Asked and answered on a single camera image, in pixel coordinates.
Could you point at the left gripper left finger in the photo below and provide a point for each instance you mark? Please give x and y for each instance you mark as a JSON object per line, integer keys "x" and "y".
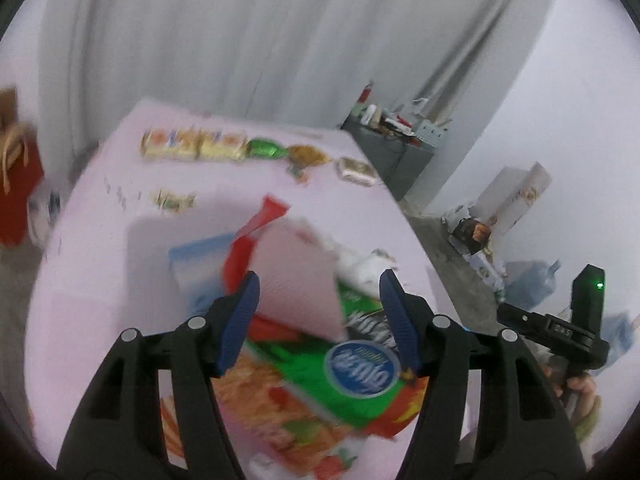
{"x": 150, "y": 411}

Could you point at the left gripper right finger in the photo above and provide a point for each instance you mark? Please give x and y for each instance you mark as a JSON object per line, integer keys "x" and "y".
{"x": 488, "y": 411}

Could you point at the orange chips bag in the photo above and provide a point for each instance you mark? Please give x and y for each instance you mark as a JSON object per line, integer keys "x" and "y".
{"x": 276, "y": 434}

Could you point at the green snack bag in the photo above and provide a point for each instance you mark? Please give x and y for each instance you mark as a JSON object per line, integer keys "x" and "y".
{"x": 354, "y": 380}

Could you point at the blue white carton box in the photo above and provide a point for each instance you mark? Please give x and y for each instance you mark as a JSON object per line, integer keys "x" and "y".
{"x": 197, "y": 270}

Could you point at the pink cloth pad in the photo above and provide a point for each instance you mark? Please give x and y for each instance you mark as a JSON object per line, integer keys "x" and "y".
{"x": 298, "y": 287}

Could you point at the white patterned flat box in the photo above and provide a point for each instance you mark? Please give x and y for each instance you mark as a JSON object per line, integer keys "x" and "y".
{"x": 488, "y": 267}

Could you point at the black orange snack bag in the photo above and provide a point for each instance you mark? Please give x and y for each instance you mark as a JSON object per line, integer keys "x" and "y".
{"x": 471, "y": 236}

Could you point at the pink tablecloth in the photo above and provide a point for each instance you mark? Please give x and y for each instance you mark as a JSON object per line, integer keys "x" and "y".
{"x": 106, "y": 267}

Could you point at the grey cabinet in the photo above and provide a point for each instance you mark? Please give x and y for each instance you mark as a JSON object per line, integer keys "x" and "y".
{"x": 398, "y": 161}

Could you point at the green storage basket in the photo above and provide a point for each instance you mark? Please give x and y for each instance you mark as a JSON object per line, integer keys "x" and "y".
{"x": 430, "y": 134}

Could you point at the small white gold box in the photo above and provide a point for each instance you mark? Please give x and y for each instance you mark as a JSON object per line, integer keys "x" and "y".
{"x": 352, "y": 170}

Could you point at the yellow snack packets row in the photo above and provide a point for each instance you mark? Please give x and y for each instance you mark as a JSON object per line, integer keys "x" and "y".
{"x": 193, "y": 144}

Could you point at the red paper bag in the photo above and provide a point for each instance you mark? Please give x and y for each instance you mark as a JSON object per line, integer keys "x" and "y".
{"x": 21, "y": 171}

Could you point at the green candy wrapper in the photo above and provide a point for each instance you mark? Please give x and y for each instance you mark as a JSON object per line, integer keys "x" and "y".
{"x": 265, "y": 149}

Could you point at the golden candy wrapper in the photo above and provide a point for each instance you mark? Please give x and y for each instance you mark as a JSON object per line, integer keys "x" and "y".
{"x": 305, "y": 155}

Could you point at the red thermos bottle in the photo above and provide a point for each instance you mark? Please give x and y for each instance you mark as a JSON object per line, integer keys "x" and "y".
{"x": 365, "y": 93}

